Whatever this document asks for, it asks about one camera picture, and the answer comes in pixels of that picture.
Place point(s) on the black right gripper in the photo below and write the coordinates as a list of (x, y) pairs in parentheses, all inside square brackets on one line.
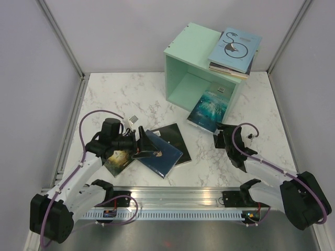
[(218, 140)]

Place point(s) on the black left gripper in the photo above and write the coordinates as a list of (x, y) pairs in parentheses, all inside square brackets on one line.
[(145, 145)]

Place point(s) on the navy blue book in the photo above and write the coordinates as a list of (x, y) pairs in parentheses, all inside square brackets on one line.
[(165, 159)]

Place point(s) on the teal ocean cover book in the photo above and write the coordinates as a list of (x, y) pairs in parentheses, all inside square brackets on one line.
[(210, 109)]

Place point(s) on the pale green book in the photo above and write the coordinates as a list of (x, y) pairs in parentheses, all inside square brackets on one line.
[(220, 88)]

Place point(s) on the dark purple galaxy book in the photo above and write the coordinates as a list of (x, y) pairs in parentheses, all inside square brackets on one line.
[(250, 65)]

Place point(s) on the light blue SO book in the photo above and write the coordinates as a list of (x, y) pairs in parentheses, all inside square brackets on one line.
[(234, 49)]

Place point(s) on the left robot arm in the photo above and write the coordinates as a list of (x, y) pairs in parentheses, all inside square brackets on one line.
[(54, 214)]

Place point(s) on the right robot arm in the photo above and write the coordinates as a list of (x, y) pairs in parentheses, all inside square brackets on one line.
[(298, 195)]

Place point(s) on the green forest cover book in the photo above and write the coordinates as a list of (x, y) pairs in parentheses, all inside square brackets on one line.
[(118, 162)]

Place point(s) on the yellow book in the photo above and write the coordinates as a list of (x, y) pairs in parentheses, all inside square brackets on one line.
[(231, 72)]

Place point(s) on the mint green open cabinet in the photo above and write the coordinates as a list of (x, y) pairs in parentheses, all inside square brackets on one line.
[(187, 73)]

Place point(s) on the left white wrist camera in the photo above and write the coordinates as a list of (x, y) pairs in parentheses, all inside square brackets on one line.
[(131, 121)]

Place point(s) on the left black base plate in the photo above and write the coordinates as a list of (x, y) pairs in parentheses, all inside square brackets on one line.
[(119, 202)]

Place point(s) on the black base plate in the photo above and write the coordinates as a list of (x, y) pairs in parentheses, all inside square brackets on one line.
[(239, 199), (119, 202)]

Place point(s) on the aluminium rail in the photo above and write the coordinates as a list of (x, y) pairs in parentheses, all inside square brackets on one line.
[(183, 197)]

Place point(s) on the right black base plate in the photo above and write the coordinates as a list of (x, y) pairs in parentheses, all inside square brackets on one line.
[(239, 199)]

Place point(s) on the white slotted cable duct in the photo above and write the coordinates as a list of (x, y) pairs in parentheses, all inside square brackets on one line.
[(124, 214)]

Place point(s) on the left aluminium corner post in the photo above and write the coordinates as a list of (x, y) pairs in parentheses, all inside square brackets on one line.
[(60, 36)]

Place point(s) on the aluminium corner post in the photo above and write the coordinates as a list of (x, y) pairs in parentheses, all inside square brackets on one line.
[(291, 31), (60, 36)]

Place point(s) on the right aluminium corner post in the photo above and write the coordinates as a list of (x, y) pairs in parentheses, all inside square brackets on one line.
[(291, 31)]

